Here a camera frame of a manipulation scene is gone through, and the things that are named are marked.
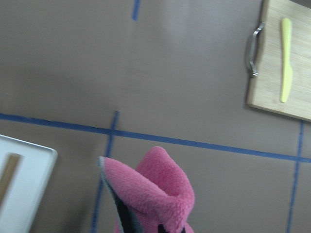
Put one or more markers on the pink grey cleaning cloth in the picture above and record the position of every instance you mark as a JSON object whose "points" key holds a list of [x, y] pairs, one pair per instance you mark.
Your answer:
{"points": [[156, 197]]}

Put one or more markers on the white rectangular tray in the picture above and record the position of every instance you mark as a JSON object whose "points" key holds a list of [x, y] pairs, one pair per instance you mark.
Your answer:
{"points": [[25, 190]]}

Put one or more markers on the bamboo cutting board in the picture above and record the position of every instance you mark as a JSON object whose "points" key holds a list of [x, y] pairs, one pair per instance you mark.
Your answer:
{"points": [[266, 60]]}

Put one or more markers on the yellow plastic knife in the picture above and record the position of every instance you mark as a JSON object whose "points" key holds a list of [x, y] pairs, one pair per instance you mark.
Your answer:
{"points": [[287, 74]]}

